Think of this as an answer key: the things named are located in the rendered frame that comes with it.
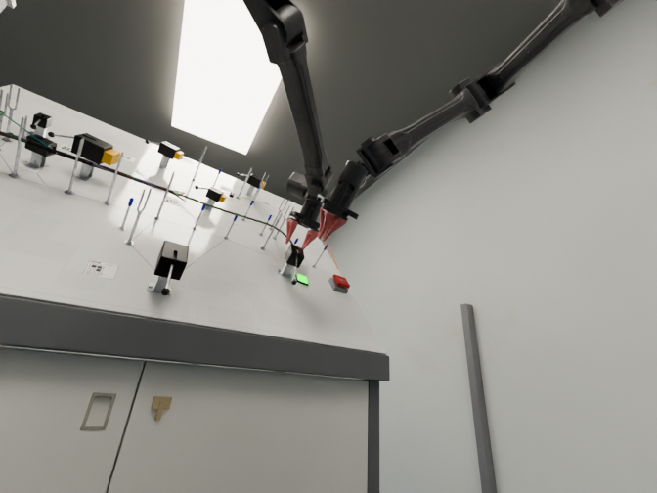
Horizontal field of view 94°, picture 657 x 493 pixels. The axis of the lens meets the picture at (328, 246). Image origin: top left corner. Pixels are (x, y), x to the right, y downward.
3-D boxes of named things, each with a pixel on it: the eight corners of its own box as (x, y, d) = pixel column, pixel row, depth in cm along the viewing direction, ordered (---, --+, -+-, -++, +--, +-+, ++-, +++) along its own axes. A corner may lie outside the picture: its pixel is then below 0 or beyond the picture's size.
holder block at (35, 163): (11, 151, 75) (16, 123, 73) (54, 168, 78) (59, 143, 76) (-5, 154, 71) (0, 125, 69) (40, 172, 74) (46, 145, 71)
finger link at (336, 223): (303, 229, 79) (319, 197, 78) (327, 240, 82) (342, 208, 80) (308, 236, 73) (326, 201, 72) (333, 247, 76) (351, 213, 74)
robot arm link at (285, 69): (280, 22, 56) (305, 4, 62) (253, 25, 58) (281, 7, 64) (324, 199, 88) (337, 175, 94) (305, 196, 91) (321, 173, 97)
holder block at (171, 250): (139, 319, 54) (155, 276, 50) (149, 278, 63) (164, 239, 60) (166, 324, 56) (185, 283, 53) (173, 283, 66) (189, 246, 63)
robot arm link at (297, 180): (320, 187, 86) (331, 167, 91) (283, 171, 87) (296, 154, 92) (315, 213, 96) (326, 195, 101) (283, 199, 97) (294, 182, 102)
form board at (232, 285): (-580, 218, 27) (-590, 200, 26) (12, 89, 108) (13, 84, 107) (383, 358, 87) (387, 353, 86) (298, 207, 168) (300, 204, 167)
